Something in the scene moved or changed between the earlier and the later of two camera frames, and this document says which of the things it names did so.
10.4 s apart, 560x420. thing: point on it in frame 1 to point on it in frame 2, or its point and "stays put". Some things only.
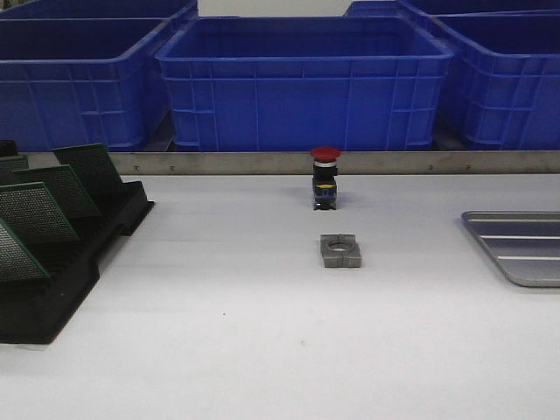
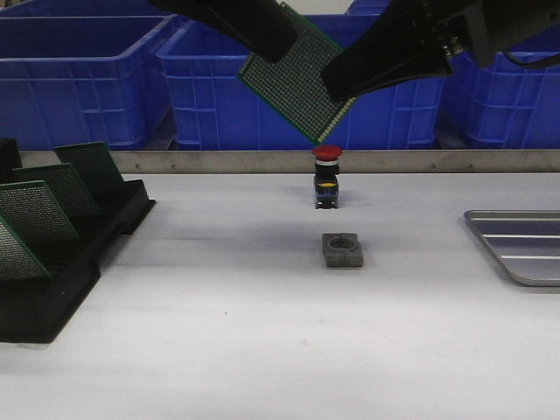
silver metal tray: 525,244 stays put
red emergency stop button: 325,178 stays put
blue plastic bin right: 502,88 stays put
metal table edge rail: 301,163 stays put
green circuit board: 32,213 to 67,184
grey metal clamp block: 340,250 stays put
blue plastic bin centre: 305,83 stays put
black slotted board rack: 34,311 stays put
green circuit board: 64,186 to 98,172
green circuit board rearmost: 94,169 to 296,84
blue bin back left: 101,9 stays put
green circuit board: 16,262 to 32,210
